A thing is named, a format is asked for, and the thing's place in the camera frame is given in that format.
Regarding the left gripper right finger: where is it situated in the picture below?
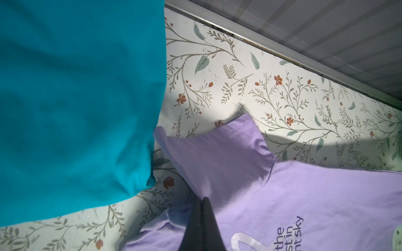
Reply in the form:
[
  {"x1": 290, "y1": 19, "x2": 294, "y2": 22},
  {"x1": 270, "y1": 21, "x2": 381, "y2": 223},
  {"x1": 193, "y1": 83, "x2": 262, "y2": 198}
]
[{"x1": 201, "y1": 197, "x2": 226, "y2": 251}]

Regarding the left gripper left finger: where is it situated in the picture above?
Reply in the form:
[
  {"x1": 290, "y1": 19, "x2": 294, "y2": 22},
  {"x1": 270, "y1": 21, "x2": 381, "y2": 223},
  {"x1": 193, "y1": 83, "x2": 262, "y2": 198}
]
[{"x1": 179, "y1": 198, "x2": 203, "y2": 251}]

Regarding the purple t-shirt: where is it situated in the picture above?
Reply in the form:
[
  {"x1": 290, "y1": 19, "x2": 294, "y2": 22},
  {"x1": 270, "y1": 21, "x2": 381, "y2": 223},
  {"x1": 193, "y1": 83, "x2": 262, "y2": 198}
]
[{"x1": 120, "y1": 112, "x2": 402, "y2": 251}]

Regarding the floral table mat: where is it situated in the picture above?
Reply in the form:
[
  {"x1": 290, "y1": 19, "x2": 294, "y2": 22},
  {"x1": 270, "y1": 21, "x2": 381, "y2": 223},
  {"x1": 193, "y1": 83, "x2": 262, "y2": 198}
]
[{"x1": 1, "y1": 9, "x2": 402, "y2": 251}]

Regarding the folded teal t-shirt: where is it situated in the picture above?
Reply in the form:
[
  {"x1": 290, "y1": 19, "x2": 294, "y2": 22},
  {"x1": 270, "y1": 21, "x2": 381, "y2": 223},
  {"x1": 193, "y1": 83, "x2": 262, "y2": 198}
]
[{"x1": 1, "y1": 1, "x2": 166, "y2": 227}]

